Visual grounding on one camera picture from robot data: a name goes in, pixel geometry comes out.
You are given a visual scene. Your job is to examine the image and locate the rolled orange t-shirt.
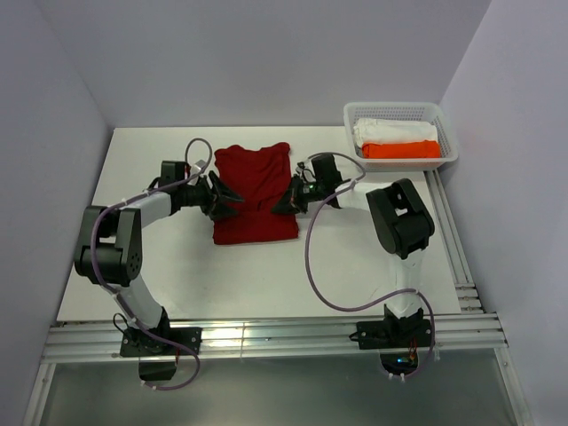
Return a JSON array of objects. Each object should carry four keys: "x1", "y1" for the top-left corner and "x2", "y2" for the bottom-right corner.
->
[{"x1": 361, "y1": 140, "x2": 441, "y2": 159}]

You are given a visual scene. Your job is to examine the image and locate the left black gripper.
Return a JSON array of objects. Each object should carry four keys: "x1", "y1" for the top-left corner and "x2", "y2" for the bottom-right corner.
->
[{"x1": 178, "y1": 171, "x2": 243, "y2": 221}]

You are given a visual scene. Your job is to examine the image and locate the aluminium rail frame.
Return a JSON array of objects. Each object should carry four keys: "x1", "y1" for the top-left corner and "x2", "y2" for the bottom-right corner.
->
[{"x1": 24, "y1": 171, "x2": 533, "y2": 425}]

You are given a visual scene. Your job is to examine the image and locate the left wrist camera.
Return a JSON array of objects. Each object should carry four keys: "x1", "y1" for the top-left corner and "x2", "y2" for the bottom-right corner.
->
[{"x1": 158, "y1": 160, "x2": 207, "y2": 187}]

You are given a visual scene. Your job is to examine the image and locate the rolled white t-shirt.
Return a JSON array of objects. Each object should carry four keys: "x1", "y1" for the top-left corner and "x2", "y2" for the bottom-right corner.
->
[{"x1": 353, "y1": 118, "x2": 438, "y2": 144}]

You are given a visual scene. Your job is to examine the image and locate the purple cable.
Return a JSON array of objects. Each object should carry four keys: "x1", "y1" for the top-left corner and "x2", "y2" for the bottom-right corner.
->
[
  {"x1": 304, "y1": 151, "x2": 437, "y2": 381},
  {"x1": 91, "y1": 138, "x2": 214, "y2": 391}
]

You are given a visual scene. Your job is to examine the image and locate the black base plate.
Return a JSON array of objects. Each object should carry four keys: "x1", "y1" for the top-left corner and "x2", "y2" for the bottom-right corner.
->
[
  {"x1": 120, "y1": 327, "x2": 202, "y2": 358},
  {"x1": 349, "y1": 317, "x2": 434, "y2": 350}
]

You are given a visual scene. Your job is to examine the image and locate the white plastic basket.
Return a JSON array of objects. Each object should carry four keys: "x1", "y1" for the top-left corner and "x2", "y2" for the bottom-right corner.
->
[{"x1": 343, "y1": 102, "x2": 458, "y2": 172}]

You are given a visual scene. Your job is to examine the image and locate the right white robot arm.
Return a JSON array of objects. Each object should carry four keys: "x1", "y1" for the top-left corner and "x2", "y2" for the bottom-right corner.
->
[{"x1": 272, "y1": 175, "x2": 435, "y2": 346}]

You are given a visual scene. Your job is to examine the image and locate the dark red t-shirt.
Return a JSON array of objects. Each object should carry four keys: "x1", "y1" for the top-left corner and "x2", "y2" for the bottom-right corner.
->
[{"x1": 213, "y1": 142, "x2": 299, "y2": 246}]

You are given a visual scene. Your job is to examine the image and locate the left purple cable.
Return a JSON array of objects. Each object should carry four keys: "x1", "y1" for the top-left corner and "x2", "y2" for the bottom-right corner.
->
[{"x1": 91, "y1": 138, "x2": 214, "y2": 391}]

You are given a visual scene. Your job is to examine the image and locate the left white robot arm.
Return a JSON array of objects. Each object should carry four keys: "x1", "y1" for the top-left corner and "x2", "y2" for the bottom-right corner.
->
[{"x1": 74, "y1": 162, "x2": 244, "y2": 354}]

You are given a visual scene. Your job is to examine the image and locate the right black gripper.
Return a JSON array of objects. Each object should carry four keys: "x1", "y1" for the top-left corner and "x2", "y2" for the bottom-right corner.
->
[{"x1": 271, "y1": 174, "x2": 326, "y2": 215}]

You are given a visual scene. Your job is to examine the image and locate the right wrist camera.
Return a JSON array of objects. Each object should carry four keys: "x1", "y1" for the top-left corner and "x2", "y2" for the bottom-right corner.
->
[{"x1": 296, "y1": 154, "x2": 343, "y2": 189}]

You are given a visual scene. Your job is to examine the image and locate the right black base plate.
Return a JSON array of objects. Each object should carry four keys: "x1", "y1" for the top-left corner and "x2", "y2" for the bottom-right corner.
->
[{"x1": 349, "y1": 317, "x2": 434, "y2": 350}]

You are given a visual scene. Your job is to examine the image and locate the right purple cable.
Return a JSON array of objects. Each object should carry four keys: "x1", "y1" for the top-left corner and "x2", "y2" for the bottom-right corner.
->
[{"x1": 304, "y1": 151, "x2": 437, "y2": 381}]

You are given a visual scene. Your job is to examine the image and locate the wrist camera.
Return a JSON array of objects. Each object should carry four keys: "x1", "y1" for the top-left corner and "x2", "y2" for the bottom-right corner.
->
[
  {"x1": 296, "y1": 154, "x2": 343, "y2": 189},
  {"x1": 158, "y1": 160, "x2": 207, "y2": 187}
]

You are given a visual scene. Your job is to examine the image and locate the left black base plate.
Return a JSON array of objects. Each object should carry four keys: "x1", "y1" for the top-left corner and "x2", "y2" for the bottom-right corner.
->
[{"x1": 120, "y1": 327, "x2": 202, "y2": 358}]

